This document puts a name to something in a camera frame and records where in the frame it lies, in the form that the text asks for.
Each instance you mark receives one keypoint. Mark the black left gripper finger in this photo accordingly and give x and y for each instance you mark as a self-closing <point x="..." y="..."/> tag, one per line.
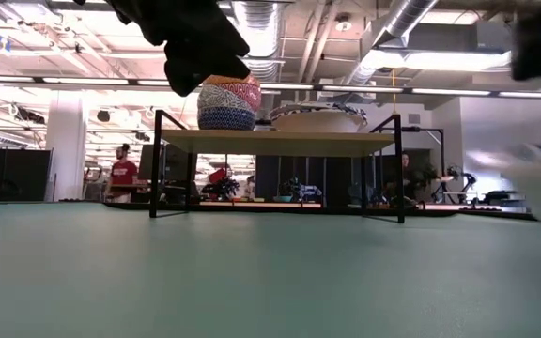
<point x="200" y="70"/>
<point x="214" y="40"/>

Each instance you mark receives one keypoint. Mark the background black robot arm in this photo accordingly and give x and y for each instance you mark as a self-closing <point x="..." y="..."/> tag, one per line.
<point x="468" y="180"/>

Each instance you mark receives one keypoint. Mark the grey-white patterned ceramic bowl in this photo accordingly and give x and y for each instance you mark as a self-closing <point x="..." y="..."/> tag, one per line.
<point x="216" y="101"/>

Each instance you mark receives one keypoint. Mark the pink-red patterned ceramic bowl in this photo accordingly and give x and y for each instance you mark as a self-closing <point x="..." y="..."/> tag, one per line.
<point x="249" y="96"/>

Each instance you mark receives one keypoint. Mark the blue patterned ceramic bowl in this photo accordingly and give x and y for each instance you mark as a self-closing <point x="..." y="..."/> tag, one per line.
<point x="226" y="119"/>

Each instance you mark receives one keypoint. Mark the black monitor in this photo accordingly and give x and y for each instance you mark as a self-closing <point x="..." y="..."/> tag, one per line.
<point x="174" y="162"/>

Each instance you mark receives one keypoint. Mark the round black ceiling fixture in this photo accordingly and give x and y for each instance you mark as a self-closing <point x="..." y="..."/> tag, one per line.
<point x="103" y="116"/>

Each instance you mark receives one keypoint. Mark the person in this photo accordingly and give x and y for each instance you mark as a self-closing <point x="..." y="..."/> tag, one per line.
<point x="406" y="178"/>
<point x="122" y="173"/>

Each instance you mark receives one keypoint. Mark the round white ceiling detector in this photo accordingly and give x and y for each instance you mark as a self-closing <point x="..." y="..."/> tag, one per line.
<point x="343" y="26"/>

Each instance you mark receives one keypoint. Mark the white column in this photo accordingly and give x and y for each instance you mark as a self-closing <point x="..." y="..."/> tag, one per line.
<point x="66" y="150"/>

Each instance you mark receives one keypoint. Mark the ribbed silver air duct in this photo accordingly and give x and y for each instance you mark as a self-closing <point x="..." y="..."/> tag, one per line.
<point x="261" y="47"/>

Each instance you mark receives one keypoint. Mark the wooden shelf black metal frame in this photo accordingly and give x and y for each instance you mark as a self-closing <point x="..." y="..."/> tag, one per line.
<point x="275" y="143"/>

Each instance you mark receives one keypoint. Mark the black pipe frame stand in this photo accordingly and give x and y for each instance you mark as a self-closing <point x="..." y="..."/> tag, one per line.
<point x="428" y="128"/>

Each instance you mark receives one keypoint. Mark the long linear light rail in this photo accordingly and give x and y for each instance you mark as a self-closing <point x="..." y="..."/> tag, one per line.
<point x="369" y="88"/>

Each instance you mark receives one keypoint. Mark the black partition wall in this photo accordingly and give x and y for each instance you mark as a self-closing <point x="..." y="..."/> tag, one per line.
<point x="26" y="173"/>

